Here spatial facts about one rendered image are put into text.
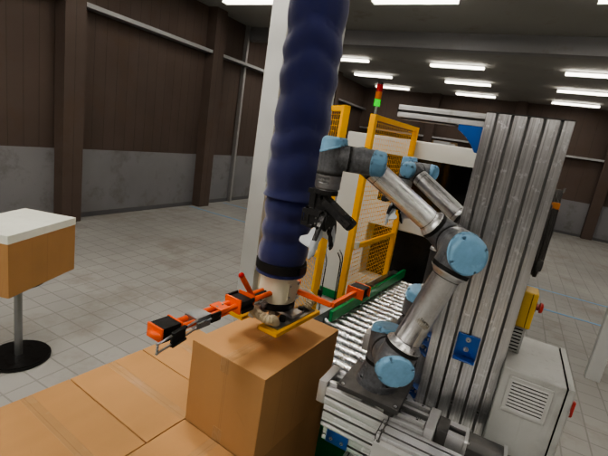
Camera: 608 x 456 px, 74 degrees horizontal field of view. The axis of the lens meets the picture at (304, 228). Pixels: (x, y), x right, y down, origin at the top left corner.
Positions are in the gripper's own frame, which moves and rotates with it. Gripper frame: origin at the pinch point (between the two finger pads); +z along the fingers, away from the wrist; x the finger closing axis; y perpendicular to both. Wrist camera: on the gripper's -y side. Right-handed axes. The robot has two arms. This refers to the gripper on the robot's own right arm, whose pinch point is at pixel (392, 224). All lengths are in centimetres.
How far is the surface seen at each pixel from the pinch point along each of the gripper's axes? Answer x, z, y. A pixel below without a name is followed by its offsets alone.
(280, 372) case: -76, 55, 10
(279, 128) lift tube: -73, -39, -13
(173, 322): -119, 27, 1
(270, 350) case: -71, 54, -3
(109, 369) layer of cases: -110, 94, -79
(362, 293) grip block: -30.7, 28.9, 10.9
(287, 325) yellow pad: -67, 41, 2
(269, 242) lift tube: -72, 8, -12
